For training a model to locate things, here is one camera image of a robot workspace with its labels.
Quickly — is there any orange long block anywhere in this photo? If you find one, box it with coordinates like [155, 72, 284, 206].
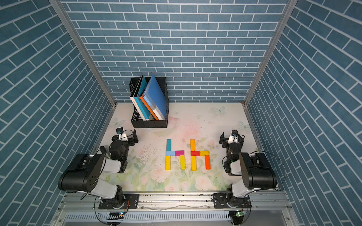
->
[204, 155, 211, 170]

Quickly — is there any large blue folder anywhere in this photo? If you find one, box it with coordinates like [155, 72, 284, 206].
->
[142, 76, 167, 121]

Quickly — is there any yellow small block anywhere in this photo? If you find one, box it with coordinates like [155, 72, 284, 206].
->
[200, 151, 209, 156]

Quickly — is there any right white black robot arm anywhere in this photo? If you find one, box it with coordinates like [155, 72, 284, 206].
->
[219, 130, 277, 199]

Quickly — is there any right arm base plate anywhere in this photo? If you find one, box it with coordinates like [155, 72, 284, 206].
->
[211, 193, 252, 209]

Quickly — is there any teal book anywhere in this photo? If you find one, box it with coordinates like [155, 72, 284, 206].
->
[138, 76, 154, 121]

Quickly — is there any light blue block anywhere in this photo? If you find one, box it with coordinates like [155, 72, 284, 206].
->
[166, 151, 175, 156]

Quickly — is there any black mesh file holder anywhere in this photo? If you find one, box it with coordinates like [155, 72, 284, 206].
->
[129, 76, 169, 128]

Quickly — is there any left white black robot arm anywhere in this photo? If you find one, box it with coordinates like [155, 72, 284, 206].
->
[58, 127, 138, 202]

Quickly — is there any yellow long block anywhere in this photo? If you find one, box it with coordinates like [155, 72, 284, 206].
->
[165, 155, 171, 170]

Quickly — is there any aluminium mounting rail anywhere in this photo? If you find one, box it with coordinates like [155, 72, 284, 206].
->
[58, 190, 292, 213]

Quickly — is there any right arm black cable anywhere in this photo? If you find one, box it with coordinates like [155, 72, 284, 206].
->
[250, 150, 287, 190]

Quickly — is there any teal long block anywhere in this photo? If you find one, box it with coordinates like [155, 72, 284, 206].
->
[166, 139, 171, 152]

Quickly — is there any white book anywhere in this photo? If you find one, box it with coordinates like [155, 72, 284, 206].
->
[130, 75, 146, 121]

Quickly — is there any magenta block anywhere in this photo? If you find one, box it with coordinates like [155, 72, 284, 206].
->
[175, 151, 185, 156]

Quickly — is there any red small block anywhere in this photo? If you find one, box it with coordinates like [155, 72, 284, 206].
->
[191, 151, 201, 156]

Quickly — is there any white slotted cable duct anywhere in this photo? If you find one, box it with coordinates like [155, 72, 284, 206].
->
[65, 211, 230, 223]

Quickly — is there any orange book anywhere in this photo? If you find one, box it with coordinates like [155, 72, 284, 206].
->
[140, 96, 159, 121]

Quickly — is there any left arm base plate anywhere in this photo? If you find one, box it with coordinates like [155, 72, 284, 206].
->
[99, 194, 140, 210]

